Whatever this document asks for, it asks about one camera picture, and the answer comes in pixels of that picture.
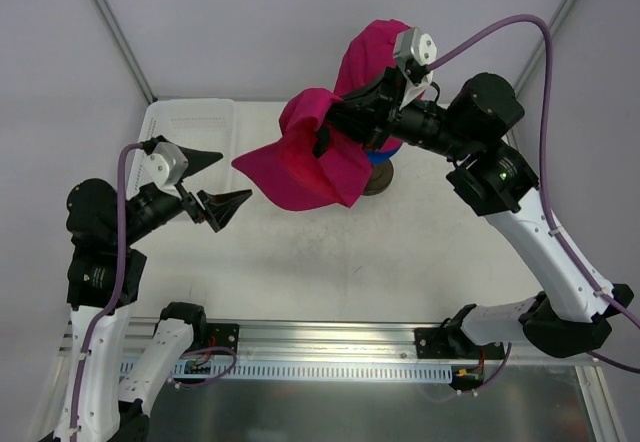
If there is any pink cap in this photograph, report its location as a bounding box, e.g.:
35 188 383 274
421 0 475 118
334 19 409 96
232 88 372 212

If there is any blue cap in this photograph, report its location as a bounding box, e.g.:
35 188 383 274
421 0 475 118
366 147 400 165

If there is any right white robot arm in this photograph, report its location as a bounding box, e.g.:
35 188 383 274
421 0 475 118
326 68 634 358

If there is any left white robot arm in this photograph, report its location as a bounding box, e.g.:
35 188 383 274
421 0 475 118
44 136 252 441

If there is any white plastic basket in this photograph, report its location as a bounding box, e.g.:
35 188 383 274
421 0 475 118
139 98 237 194

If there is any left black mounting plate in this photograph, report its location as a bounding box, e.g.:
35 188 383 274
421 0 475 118
206 322 240 355

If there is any black mounting plate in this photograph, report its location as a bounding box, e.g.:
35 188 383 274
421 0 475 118
413 327 506 361
206 322 240 355

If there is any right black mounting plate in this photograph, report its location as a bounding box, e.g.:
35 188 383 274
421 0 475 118
413 327 506 361

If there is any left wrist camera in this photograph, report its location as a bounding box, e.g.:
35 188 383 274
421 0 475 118
142 142 189 192

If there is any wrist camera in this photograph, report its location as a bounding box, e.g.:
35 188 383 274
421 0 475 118
393 27 437 109
142 142 189 192

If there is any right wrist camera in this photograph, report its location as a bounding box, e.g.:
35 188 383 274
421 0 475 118
393 27 437 109

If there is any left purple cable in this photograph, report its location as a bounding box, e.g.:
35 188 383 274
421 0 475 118
68 139 238 442

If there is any purple cable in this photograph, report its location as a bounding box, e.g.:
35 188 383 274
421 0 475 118
68 139 238 442
424 13 640 408

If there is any white slotted cable duct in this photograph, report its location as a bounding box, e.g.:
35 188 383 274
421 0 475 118
120 357 454 384

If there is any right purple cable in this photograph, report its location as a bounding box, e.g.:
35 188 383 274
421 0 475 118
424 13 640 408

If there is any aluminium rail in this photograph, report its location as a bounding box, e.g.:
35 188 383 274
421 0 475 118
58 315 600 366

